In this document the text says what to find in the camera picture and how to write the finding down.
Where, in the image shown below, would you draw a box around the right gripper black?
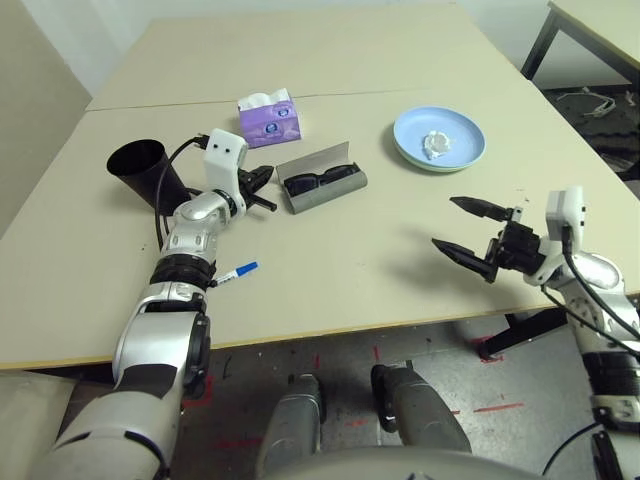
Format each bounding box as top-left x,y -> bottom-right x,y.
430,195 -> 547,286

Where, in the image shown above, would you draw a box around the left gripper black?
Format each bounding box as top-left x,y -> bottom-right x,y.
237,164 -> 278,212

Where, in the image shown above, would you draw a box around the black sunglasses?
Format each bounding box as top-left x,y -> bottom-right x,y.
283,162 -> 359,197

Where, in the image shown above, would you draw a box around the grey glasses case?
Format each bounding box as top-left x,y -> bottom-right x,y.
275,141 -> 369,215

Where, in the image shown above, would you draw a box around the labelled marker round blue cap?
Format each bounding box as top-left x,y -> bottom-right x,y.
212,260 -> 261,287

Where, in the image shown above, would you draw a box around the white tissue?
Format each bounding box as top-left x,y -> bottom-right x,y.
422,129 -> 453,160

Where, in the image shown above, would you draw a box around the light blue plate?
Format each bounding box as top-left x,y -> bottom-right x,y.
392,105 -> 487,170

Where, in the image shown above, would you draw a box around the purple tissue box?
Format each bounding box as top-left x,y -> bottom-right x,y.
236,87 -> 304,150

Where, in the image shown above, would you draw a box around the light green plate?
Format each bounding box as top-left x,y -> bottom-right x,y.
394,144 -> 471,174

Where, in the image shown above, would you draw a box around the black table leg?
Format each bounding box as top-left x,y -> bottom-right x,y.
478,307 -> 571,362

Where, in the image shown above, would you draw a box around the black plastic cup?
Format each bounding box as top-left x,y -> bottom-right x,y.
106,139 -> 191,211

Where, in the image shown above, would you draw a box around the grey robot right leg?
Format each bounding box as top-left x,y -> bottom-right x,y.
370,362 -> 474,454

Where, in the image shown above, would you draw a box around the grey robot leg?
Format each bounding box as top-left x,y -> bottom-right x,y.
259,373 -> 329,467
370,362 -> 474,454

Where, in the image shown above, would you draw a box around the grey robot left leg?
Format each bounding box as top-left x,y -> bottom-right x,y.
259,373 -> 329,467

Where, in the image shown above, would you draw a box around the grey robot torso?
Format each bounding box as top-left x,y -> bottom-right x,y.
254,444 -> 506,480

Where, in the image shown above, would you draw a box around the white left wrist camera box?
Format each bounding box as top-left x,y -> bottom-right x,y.
203,128 -> 250,219

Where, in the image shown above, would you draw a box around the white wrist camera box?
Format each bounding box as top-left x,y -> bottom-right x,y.
203,128 -> 250,219
524,185 -> 586,286

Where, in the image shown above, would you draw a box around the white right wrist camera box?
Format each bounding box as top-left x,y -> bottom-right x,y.
524,185 -> 586,286

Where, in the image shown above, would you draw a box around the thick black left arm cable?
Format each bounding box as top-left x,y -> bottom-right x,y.
153,133 -> 211,252

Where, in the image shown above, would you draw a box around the white plastic frame scrap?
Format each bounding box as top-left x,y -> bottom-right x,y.
554,87 -> 619,120

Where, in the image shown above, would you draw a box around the beige table with black frame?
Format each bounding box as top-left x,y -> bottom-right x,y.
519,0 -> 640,89

